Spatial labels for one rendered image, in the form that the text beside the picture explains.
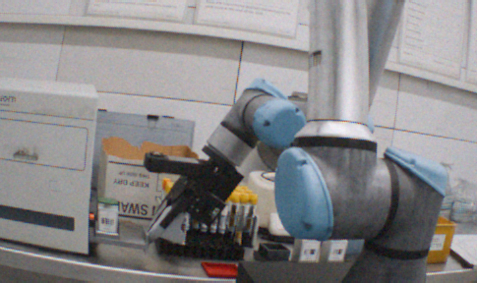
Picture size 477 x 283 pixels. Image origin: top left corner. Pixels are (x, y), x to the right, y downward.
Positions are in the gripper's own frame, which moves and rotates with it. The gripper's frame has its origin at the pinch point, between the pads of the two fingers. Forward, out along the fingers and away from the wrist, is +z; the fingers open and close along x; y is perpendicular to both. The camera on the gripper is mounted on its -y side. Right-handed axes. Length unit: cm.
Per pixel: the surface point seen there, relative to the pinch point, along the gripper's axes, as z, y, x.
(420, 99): -73, 62, 60
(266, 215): -15.3, 26.6, 25.7
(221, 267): -3.2, 14.7, -1.8
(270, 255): -10.2, 22.5, 1.0
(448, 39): -98, 60, 59
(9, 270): 24.0, -20.5, -5.6
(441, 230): -36, 56, -1
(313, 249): -16.0, 29.6, 1.7
